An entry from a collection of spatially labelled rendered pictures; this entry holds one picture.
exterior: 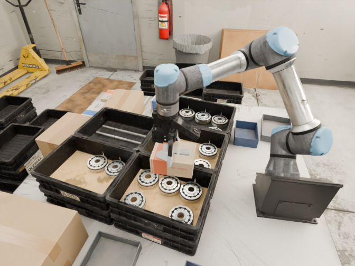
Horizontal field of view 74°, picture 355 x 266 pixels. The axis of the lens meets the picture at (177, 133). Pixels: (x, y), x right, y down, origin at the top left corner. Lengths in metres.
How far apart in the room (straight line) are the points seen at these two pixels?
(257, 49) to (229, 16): 2.88
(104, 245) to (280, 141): 0.91
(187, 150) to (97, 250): 0.59
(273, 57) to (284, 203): 0.64
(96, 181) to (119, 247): 0.32
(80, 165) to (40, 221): 0.36
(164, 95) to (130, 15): 3.43
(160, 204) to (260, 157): 0.75
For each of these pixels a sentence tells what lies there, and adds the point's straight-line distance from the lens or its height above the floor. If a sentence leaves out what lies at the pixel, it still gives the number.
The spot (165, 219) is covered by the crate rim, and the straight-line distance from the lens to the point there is 0.94.
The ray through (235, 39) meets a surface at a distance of 3.80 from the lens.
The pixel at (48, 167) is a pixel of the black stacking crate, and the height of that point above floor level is 0.88.
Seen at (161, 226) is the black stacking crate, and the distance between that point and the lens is 1.00.
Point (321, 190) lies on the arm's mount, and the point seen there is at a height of 0.94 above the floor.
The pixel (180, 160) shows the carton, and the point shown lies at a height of 1.12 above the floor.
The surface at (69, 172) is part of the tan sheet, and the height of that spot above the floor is 0.83.
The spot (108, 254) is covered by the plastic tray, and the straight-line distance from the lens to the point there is 1.16.
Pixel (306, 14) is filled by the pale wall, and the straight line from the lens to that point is 4.04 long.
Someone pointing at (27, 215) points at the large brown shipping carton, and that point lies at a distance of 1.14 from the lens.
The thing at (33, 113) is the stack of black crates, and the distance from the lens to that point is 2.70.
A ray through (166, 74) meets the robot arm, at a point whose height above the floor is 1.45.
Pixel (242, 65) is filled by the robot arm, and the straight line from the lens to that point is 1.05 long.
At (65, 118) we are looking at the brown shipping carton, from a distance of 1.67.
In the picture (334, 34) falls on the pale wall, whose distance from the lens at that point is 4.24.
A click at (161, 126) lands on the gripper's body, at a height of 1.24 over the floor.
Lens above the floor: 1.73
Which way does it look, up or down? 39 degrees down
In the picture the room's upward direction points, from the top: 1 degrees clockwise
